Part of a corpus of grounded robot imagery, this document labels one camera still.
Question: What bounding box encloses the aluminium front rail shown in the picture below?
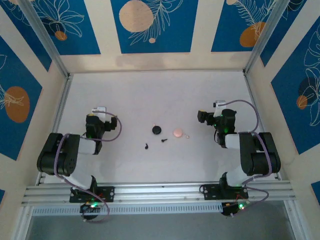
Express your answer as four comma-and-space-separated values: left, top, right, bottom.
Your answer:
21, 181, 296, 207

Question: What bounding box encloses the aluminium side rail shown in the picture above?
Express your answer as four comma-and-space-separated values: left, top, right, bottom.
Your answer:
243, 71, 282, 181
36, 73, 74, 186

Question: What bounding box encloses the controller board with green light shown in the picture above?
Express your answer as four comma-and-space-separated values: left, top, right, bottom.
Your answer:
221, 201, 249, 218
79, 202, 101, 221

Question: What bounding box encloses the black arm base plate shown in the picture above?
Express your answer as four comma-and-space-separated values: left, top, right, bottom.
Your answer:
201, 184, 250, 201
69, 186, 116, 203

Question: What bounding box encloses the aluminium frame post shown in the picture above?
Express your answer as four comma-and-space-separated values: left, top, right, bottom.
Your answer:
18, 0, 72, 80
243, 0, 288, 76

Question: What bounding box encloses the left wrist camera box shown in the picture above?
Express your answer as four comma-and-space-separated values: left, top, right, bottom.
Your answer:
91, 106, 108, 118

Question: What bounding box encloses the white slotted cable duct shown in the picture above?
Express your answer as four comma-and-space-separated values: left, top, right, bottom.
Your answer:
31, 202, 223, 216

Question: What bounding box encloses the aluminium frame leg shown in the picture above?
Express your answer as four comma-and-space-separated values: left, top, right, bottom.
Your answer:
283, 200, 309, 240
12, 205, 34, 240

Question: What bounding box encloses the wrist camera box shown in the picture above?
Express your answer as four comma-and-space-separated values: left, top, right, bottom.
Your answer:
91, 106, 108, 118
212, 99, 228, 118

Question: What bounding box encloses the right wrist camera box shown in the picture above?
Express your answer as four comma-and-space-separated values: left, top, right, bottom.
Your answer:
212, 99, 228, 118

